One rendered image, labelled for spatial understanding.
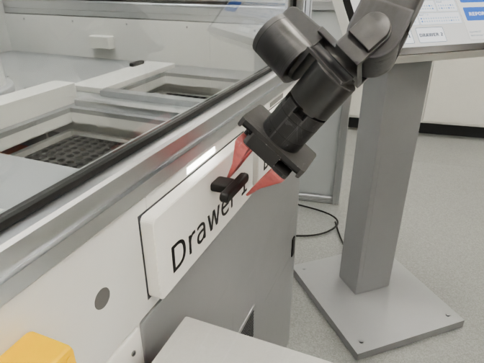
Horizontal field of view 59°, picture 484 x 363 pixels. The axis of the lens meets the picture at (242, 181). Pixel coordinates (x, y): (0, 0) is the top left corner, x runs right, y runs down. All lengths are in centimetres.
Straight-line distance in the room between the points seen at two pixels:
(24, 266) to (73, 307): 8
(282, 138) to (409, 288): 141
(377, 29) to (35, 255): 38
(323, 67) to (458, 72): 308
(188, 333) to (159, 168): 21
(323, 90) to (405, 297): 140
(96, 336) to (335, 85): 36
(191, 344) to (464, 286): 160
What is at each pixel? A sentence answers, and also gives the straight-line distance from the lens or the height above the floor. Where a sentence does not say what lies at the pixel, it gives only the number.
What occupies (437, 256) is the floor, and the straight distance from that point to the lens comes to 215.
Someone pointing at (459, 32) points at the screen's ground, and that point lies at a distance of 142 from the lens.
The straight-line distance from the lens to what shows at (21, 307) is 38.
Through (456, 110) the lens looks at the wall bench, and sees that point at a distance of 363.
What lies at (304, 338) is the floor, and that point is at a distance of 162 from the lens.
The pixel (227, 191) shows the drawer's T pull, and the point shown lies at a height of 91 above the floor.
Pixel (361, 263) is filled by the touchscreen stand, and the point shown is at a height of 19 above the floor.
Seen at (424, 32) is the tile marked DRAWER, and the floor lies 101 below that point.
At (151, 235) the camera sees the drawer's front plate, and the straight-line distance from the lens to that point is 47.
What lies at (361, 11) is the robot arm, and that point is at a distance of 51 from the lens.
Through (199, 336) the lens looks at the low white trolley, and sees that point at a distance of 56.
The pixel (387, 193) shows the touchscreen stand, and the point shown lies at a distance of 156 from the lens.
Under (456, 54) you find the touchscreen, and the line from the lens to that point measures 140.
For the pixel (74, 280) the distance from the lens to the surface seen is 41.
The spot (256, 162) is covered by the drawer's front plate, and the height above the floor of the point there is 87.
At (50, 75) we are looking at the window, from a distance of 37.
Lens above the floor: 116
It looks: 26 degrees down
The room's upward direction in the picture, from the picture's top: straight up
